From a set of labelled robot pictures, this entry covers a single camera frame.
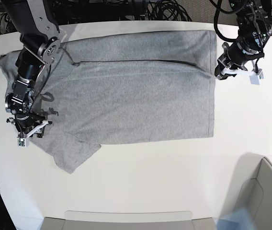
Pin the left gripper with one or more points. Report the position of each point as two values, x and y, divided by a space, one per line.
234 57

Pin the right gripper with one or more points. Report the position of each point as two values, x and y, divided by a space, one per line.
29 125

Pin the grey T-shirt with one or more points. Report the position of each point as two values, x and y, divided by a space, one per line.
127 88

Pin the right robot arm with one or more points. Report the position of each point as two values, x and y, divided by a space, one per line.
40 38

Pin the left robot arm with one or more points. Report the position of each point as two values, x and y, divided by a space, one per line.
254 28

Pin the grey plastic bin bottom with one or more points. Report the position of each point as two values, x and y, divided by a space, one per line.
79 220

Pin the grey plastic bin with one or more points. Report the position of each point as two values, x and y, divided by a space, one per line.
79 220
253 210

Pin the grey plastic bin right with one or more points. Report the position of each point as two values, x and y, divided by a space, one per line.
253 210

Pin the blue translucent object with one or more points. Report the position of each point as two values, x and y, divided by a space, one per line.
234 219

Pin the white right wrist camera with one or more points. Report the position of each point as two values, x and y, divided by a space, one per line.
22 142

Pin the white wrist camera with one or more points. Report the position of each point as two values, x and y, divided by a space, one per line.
256 77
22 142

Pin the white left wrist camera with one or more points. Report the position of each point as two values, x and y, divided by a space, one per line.
256 77

